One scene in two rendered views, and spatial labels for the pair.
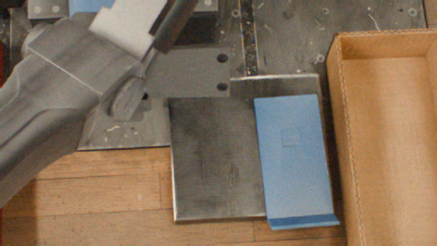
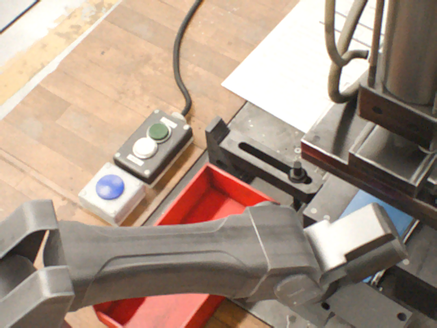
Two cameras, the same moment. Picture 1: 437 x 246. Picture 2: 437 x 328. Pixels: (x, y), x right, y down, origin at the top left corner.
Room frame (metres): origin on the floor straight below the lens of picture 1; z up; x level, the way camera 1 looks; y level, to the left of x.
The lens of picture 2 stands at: (-0.01, -0.17, 1.94)
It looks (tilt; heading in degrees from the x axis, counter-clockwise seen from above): 56 degrees down; 53
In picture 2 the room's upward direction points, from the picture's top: 8 degrees counter-clockwise
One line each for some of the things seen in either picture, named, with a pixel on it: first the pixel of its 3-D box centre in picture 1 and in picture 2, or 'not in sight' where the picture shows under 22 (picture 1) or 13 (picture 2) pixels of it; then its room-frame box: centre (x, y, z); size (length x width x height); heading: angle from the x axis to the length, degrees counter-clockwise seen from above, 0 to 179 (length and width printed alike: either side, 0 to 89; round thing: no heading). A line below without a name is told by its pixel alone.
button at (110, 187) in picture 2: not in sight; (110, 189); (0.28, 0.45, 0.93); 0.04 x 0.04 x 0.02
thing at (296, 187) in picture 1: (294, 159); not in sight; (0.31, -0.09, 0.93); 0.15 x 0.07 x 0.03; 12
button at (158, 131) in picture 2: not in sight; (158, 134); (0.39, 0.47, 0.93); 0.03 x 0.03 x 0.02
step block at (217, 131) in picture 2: not in sight; (231, 151); (0.43, 0.36, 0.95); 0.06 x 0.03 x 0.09; 100
